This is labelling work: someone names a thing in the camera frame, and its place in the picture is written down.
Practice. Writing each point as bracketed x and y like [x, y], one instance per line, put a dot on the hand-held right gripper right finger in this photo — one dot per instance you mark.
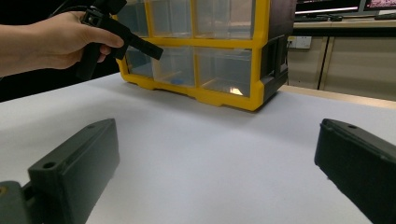
[361, 168]

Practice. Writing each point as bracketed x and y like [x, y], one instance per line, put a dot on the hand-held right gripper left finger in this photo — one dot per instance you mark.
[74, 174]

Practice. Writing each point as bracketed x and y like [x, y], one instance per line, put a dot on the clear plastic drawer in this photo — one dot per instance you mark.
[183, 65]

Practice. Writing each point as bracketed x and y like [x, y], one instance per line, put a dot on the yellow black drawer organizer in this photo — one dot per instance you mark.
[258, 68]

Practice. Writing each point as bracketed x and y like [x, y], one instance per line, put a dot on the wooden table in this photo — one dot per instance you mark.
[342, 97]

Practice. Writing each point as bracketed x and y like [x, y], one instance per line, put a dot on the set of transparent organizer bins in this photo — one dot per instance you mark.
[224, 71]

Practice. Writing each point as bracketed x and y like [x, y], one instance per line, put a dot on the beige desk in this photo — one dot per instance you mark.
[358, 62]

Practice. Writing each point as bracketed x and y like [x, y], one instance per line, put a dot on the black keyboard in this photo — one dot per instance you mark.
[317, 18]
[386, 16]

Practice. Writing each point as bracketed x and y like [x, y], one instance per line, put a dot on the monitor with pink screen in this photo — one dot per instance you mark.
[381, 3]

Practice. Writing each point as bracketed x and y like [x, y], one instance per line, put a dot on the dark computer monitor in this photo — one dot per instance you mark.
[327, 3]

